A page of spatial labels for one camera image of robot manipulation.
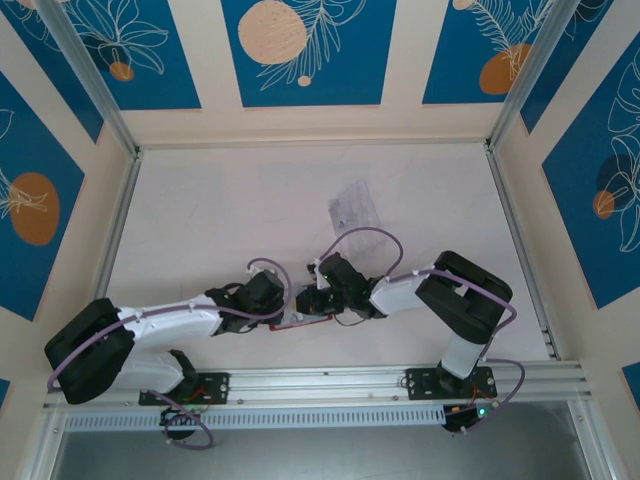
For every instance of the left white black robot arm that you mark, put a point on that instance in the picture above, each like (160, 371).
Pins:
(175, 325)

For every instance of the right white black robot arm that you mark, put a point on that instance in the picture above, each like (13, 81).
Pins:
(395, 297)

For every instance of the clear plastic card box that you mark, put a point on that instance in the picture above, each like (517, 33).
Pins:
(355, 210)

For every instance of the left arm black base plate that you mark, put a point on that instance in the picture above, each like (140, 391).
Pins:
(220, 387)

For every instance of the long aluminium mounting rail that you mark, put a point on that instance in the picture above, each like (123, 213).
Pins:
(325, 382)

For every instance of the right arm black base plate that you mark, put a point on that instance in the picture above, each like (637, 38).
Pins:
(420, 385)

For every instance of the aluminium side rail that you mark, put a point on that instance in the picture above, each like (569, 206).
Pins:
(522, 240)
(114, 250)

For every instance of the blue floral wall panel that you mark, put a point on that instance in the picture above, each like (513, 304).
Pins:
(65, 95)
(450, 50)
(360, 75)
(590, 225)
(165, 75)
(30, 150)

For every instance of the aluminium frame post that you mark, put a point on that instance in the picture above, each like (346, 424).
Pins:
(528, 70)
(90, 70)

